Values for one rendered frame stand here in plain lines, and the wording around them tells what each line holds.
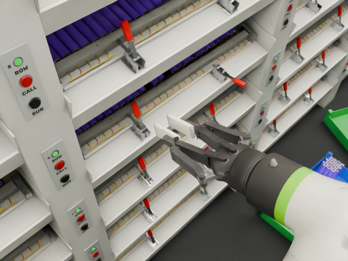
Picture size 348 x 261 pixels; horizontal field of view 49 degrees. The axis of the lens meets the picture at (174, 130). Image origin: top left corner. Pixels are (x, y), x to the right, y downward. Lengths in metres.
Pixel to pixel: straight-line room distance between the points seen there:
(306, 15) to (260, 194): 0.80
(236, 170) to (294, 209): 0.11
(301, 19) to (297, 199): 0.79
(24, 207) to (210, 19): 0.53
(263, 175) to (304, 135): 1.37
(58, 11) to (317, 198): 0.42
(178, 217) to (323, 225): 0.94
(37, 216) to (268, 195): 0.45
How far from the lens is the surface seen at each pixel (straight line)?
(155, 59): 0.74
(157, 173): 1.05
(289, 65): 1.39
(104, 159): 0.84
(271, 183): 0.57
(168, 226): 1.41
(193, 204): 1.45
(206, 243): 1.56
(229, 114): 1.19
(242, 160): 0.61
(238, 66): 1.04
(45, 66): 0.57
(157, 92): 0.90
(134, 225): 1.19
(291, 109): 1.80
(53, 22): 0.56
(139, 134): 0.86
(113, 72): 0.71
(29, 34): 0.54
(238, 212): 1.64
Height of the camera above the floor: 1.43
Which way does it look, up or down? 50 degrees down
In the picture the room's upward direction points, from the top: straight up
